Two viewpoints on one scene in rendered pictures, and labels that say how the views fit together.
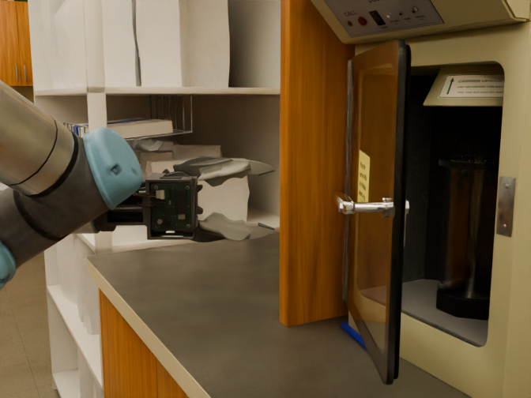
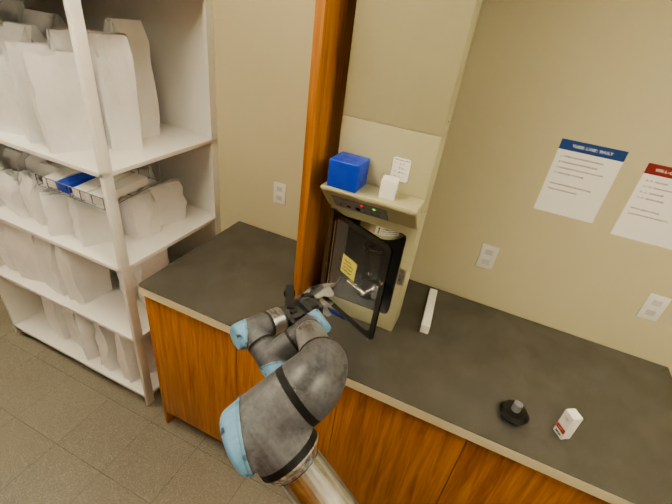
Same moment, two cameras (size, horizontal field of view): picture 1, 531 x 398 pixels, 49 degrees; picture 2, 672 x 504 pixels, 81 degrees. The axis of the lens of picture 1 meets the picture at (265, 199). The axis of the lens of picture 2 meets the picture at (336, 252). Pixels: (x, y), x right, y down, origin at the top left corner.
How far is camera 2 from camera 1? 0.96 m
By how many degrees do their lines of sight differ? 44
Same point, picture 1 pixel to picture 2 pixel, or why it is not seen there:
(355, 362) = (337, 323)
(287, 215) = (300, 271)
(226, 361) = not seen: hidden behind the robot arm
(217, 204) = (168, 213)
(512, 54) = (410, 234)
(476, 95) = (389, 235)
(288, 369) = not seen: hidden behind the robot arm
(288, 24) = (307, 197)
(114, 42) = (82, 117)
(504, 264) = (398, 292)
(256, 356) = not seen: hidden behind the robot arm
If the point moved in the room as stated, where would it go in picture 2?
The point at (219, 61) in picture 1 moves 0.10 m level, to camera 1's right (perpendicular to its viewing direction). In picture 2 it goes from (153, 118) to (174, 117)
